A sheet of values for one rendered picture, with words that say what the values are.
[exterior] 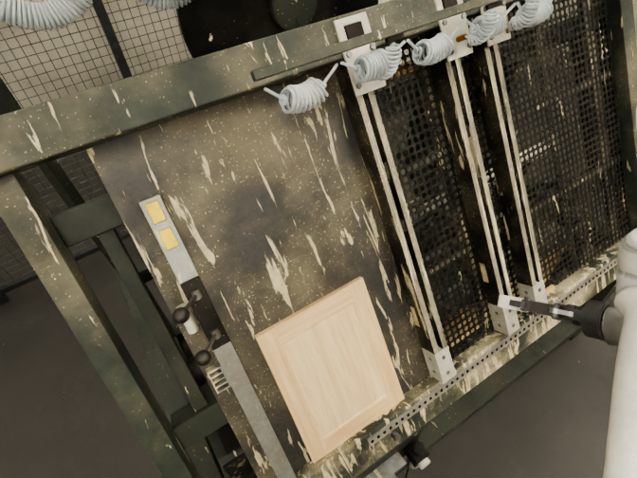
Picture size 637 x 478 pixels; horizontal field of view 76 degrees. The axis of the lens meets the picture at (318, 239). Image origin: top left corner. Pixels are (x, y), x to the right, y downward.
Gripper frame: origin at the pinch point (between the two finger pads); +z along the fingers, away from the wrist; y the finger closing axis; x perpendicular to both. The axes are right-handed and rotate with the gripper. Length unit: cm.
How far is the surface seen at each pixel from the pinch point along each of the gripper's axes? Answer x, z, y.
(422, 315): -9.3, 37.7, 11.2
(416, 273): 3.5, 37.0, 4.5
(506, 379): -38, 73, 119
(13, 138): 10, 40, -103
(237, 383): -37, 48, -43
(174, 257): -6, 46, -68
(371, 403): -42, 47, 6
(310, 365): -31, 48, -21
